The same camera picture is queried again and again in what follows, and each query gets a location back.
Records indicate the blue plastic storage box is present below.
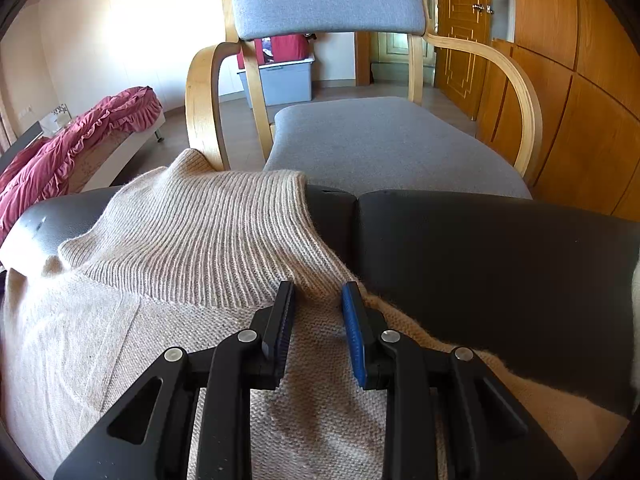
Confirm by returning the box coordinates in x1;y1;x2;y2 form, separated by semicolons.
236;55;316;108

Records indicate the wooden wardrobe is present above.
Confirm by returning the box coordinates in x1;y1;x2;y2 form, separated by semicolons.
475;0;640;231

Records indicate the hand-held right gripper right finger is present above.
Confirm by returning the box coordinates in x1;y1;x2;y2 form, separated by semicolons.
341;281;578;480

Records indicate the beige knit sweater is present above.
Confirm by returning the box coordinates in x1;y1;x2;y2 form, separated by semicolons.
0;147;631;480

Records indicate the wooden door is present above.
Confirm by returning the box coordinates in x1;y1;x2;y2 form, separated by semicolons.
432;0;493;121

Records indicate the tissue box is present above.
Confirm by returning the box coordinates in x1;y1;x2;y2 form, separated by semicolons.
39;102;71;136

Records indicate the grey wooden armchair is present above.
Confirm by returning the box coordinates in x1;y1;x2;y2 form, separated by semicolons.
186;0;543;200

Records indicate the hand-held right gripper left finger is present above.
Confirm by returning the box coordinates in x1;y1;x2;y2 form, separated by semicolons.
52;281;295;480

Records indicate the red ruffled quilt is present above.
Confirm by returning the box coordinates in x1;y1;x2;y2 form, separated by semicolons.
0;86;163;246

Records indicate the bed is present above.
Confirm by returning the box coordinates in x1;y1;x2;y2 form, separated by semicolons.
0;110;167;196

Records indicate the red storage bag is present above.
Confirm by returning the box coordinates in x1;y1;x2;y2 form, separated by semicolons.
236;34;310;68

